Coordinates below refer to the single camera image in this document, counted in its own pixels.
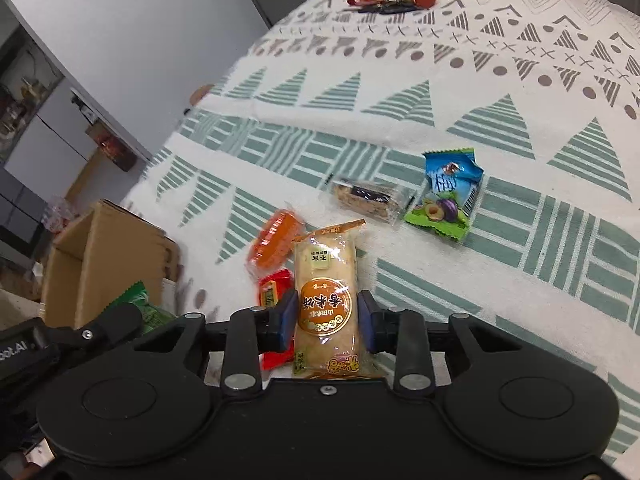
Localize green snack packet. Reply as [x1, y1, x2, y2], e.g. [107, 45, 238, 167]
[107, 281, 176, 335]

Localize beige rice cracker packet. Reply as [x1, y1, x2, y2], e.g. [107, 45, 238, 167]
[293, 219, 376, 379]

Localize orange snack packet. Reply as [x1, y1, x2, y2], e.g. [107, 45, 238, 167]
[246, 209, 304, 278]

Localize blue green plum candy packet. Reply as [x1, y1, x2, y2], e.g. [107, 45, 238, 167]
[404, 148, 484, 242]

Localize red snack bar packet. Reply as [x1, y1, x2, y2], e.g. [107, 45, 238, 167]
[258, 268, 294, 372]

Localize cardboard box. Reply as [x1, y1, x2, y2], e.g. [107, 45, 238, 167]
[41, 200, 180, 328]

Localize clear nut bar packet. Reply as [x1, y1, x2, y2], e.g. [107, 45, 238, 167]
[331, 177, 414, 224]

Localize patterned bed cover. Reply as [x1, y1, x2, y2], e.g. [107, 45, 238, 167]
[125, 0, 639, 479]

